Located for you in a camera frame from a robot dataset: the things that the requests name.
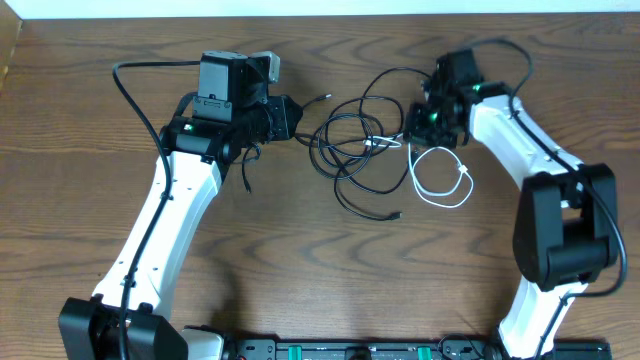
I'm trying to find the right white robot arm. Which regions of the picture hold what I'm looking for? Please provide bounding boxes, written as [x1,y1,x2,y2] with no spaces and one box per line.
[403,48,627,359]

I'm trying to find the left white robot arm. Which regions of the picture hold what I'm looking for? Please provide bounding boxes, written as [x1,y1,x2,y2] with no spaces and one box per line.
[58,51,303,359]

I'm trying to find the black thin usb cable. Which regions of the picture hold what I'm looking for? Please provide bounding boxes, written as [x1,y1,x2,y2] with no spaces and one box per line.
[241,93,403,222]

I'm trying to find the white usb cable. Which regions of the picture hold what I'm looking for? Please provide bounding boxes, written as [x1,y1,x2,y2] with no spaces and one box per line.
[363,135,475,209]

